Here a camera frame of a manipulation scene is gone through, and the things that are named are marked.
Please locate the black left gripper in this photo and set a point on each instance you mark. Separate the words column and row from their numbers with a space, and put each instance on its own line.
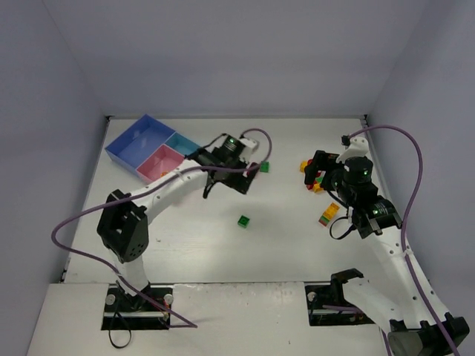
column 242, row 182

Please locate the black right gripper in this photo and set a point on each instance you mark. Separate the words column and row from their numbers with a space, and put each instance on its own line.
column 320, row 167

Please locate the green lego plate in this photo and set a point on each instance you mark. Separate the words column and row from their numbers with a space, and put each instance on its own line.
column 264, row 168

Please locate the green number two lego cube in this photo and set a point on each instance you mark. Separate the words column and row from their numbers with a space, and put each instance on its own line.
column 243, row 221

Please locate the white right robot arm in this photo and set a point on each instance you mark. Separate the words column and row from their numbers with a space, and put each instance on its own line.
column 417, row 322

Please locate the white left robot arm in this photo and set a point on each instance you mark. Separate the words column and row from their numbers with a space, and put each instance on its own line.
column 123, row 228

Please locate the small yellow lego brick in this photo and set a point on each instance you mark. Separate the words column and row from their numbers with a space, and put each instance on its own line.
column 303, row 165

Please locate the light blue container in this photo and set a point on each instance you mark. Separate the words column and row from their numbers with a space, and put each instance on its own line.
column 181, row 144

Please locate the pink container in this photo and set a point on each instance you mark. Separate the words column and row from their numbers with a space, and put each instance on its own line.
column 163, row 159

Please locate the dark blue container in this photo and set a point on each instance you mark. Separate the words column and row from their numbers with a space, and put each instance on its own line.
column 138, row 142

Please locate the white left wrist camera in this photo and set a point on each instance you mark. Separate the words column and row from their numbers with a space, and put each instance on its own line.
column 251, row 144

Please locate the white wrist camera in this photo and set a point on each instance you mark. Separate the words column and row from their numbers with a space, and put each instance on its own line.
column 251, row 144
column 356, row 146

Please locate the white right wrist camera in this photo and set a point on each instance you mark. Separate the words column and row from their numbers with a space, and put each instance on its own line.
column 356, row 146

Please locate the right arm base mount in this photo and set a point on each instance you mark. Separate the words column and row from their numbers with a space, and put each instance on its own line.
column 325, row 309

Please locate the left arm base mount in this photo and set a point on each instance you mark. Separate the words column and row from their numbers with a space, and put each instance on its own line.
column 123, row 313

